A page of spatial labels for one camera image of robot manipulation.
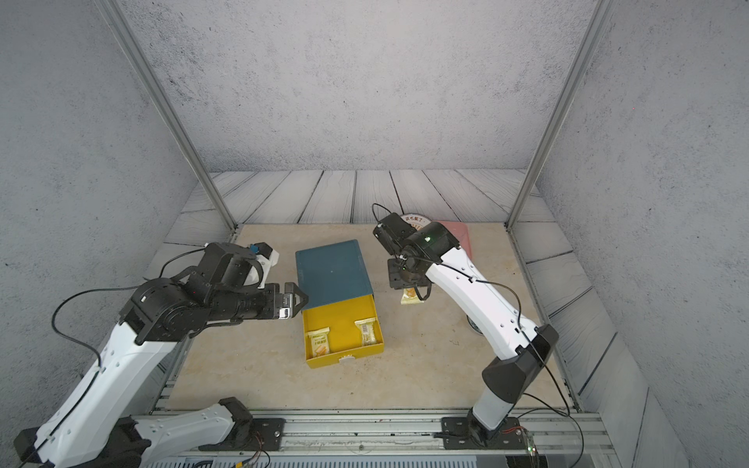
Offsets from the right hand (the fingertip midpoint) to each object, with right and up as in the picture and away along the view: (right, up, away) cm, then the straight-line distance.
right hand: (406, 279), depth 72 cm
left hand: (-23, -4, -10) cm, 26 cm away
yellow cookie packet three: (-9, -13, +2) cm, 16 cm away
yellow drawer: (-15, -15, +2) cm, 21 cm away
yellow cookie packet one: (-21, -15, 0) cm, 26 cm away
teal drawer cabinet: (-19, +1, +7) cm, 21 cm away
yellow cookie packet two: (+1, -4, -3) cm, 5 cm away
